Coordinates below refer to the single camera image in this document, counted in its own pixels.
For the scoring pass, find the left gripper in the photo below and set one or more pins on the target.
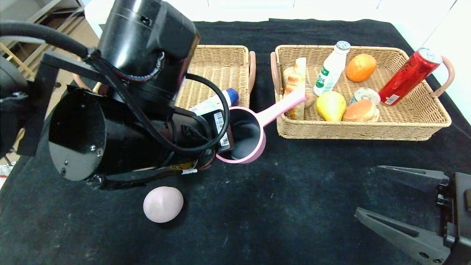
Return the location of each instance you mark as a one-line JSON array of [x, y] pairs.
[[222, 129]]

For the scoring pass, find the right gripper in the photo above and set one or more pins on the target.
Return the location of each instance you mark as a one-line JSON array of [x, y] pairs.
[[460, 206]]

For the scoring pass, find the pink saucepan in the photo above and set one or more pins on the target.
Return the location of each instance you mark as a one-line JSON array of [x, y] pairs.
[[254, 147]]

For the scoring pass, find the striped croissant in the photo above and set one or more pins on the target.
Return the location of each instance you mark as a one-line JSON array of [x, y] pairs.
[[294, 79]]

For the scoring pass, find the pale pink egg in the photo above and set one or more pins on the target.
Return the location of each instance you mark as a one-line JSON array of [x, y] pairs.
[[163, 204]]

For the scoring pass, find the white milk drink bottle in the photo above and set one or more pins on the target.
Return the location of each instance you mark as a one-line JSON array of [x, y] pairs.
[[327, 73]]

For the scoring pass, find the round orange bun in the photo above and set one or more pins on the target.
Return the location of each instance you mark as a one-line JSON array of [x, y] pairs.
[[360, 68]]

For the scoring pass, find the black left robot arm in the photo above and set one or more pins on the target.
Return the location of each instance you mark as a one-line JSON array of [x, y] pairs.
[[121, 129]]

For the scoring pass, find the white lotion bottle blue cap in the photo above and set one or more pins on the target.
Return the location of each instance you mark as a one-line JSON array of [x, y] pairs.
[[232, 96]]

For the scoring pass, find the striped long bread roll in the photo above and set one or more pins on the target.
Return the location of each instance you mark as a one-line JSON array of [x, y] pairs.
[[310, 99]]

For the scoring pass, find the black tablecloth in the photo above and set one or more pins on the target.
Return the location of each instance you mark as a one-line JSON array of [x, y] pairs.
[[294, 191]]

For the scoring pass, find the yellow pear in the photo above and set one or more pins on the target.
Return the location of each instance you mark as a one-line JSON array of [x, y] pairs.
[[331, 106]]

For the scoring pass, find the burger bun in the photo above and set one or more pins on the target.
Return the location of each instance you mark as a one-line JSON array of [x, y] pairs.
[[360, 111]]

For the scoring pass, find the small silver tin can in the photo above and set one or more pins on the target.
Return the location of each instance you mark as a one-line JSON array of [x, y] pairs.
[[365, 95]]

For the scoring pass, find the tall red drink can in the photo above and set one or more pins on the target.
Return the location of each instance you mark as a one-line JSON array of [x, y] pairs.
[[408, 77]]

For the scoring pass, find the white table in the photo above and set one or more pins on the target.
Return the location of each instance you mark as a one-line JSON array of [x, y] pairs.
[[294, 11]]

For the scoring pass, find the light wooden rack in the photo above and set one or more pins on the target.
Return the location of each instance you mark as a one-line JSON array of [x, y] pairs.
[[14, 57]]

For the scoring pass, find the grey metal shelf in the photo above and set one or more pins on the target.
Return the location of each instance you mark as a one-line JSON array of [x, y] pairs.
[[36, 11]]

